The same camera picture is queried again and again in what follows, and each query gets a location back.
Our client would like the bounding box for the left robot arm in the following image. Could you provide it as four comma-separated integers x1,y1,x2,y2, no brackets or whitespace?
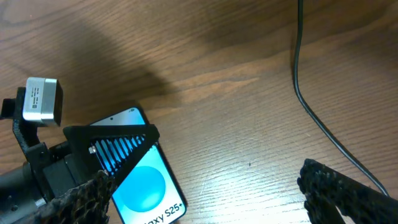
1,87,159,223

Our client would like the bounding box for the black USB charging cable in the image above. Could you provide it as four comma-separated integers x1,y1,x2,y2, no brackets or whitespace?
293,0,390,197

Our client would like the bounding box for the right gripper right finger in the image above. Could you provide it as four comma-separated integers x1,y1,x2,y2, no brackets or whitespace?
297,159,397,224

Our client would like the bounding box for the blue Galaxy smartphone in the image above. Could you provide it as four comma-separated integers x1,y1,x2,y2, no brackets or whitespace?
90,107,187,224

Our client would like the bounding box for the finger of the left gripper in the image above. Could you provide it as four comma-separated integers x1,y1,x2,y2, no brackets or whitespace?
63,124,160,186

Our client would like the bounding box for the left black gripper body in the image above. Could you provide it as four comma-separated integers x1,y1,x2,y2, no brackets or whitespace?
12,86,103,203

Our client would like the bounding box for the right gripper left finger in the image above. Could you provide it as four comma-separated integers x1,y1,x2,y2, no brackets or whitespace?
16,170,116,224

